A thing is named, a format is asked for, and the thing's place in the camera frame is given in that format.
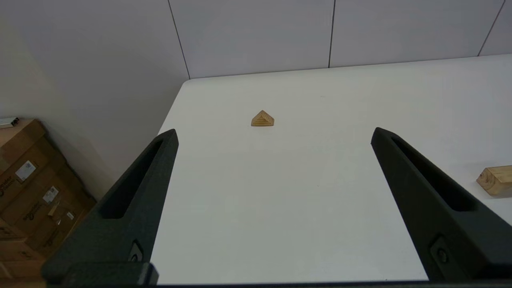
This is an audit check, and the labelled brown cardboard box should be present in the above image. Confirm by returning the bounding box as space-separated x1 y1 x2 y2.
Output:
0 119 96 256

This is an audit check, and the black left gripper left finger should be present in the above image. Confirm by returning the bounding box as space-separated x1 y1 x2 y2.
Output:
41 128 179 273

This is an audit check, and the plain brown cardboard box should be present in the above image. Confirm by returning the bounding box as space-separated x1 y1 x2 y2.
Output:
0 218 46 280

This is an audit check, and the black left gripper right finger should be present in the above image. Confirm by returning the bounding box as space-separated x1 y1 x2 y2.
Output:
371 127 512 281

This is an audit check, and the arched wooden building block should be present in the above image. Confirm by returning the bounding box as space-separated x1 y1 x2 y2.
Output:
476 165 512 196

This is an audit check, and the triangular wooden building block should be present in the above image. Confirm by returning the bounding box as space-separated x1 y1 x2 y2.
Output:
251 110 275 127

